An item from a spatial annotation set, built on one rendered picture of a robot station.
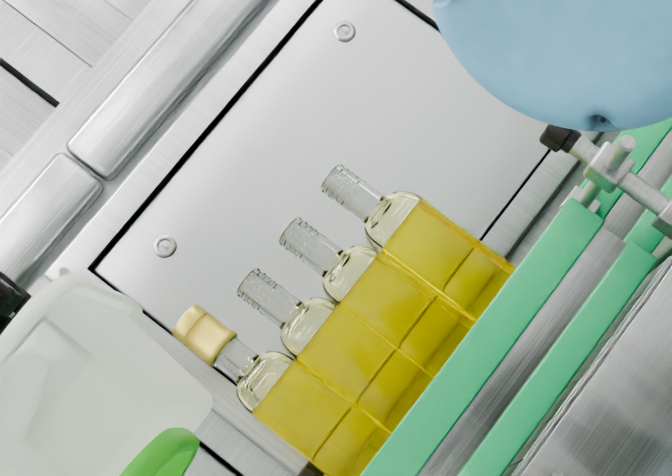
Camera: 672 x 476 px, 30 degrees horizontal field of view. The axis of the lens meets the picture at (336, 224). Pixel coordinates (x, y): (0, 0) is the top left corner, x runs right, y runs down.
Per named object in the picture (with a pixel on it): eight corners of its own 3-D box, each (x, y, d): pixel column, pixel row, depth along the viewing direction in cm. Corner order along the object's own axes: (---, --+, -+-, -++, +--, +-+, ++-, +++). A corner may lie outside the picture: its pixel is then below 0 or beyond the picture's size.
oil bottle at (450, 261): (589, 340, 108) (391, 194, 111) (603, 328, 103) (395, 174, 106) (551, 392, 107) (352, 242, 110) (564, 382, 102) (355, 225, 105)
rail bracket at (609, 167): (659, 243, 103) (535, 154, 105) (722, 184, 87) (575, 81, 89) (638, 271, 103) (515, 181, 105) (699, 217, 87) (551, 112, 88)
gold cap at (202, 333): (242, 330, 106) (202, 299, 107) (229, 337, 103) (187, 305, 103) (220, 363, 107) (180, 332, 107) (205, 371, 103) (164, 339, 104)
